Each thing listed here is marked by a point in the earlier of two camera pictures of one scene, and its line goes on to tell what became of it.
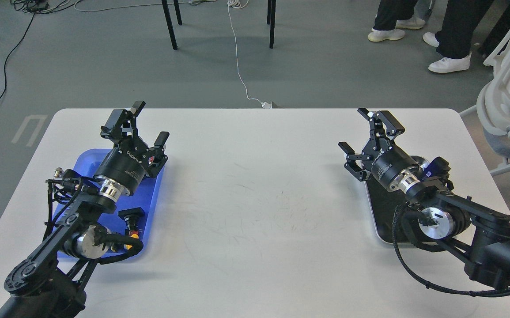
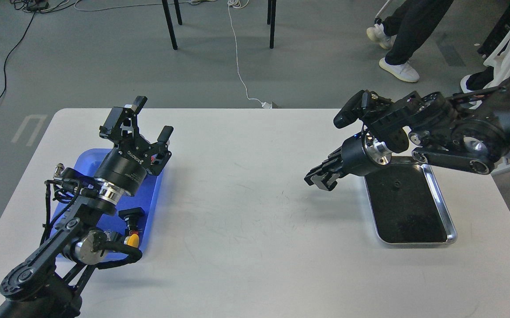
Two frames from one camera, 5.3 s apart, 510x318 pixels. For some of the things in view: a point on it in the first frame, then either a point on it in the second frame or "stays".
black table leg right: x=270 y=20 stays
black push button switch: x=132 y=217 stays
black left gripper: x=125 y=164 stays
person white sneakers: x=446 y=65 -> x=477 y=81
